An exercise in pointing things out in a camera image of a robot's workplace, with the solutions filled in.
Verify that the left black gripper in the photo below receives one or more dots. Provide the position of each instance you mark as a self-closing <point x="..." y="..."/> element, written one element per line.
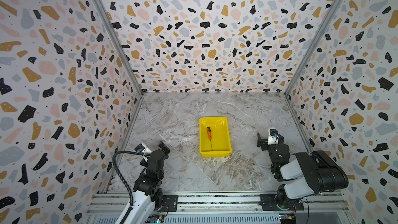
<point x="163" y="148"/>

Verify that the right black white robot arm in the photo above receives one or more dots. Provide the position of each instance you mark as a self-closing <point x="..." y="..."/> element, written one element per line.
<point x="310" y="173"/>

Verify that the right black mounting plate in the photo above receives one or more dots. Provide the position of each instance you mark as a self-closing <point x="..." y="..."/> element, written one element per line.
<point x="268" y="202"/>

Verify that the left aluminium corner post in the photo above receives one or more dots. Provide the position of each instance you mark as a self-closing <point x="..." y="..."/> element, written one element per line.
<point x="115" y="41"/>

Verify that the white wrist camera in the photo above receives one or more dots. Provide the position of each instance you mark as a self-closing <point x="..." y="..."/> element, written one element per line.
<point x="272" y="137"/>
<point x="142" y="148"/>

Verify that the aluminium corner post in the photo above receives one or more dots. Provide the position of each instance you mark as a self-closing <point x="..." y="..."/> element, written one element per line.
<point x="115" y="41"/>
<point x="313" y="44"/>

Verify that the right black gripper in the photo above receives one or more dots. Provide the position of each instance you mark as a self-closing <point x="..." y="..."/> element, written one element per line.
<point x="266" y="143"/>

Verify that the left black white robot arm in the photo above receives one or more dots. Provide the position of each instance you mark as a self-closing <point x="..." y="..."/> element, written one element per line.
<point x="146" y="197"/>

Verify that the right aluminium corner post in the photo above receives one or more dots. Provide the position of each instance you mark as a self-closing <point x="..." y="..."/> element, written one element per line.
<point x="313" y="44"/>

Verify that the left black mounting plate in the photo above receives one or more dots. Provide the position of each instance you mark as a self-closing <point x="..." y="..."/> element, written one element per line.
<point x="166" y="203"/>

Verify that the yellow plastic bin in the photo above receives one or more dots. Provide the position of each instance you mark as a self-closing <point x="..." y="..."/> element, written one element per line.
<point x="220" y="137"/>

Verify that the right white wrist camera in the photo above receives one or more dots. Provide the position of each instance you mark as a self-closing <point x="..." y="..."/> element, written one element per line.
<point x="272" y="137"/>

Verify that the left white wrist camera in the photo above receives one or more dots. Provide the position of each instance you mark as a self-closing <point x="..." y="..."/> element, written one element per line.
<point x="142" y="148"/>

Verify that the orange handled screwdriver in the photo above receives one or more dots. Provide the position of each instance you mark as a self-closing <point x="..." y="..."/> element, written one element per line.
<point x="208" y="129"/>

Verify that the green circuit board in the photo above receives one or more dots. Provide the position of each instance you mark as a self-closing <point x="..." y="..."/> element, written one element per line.
<point x="155" y="219"/>

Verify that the black mounting plate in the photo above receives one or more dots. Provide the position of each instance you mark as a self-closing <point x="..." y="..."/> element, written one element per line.
<point x="268" y="202"/>
<point x="166" y="203"/>

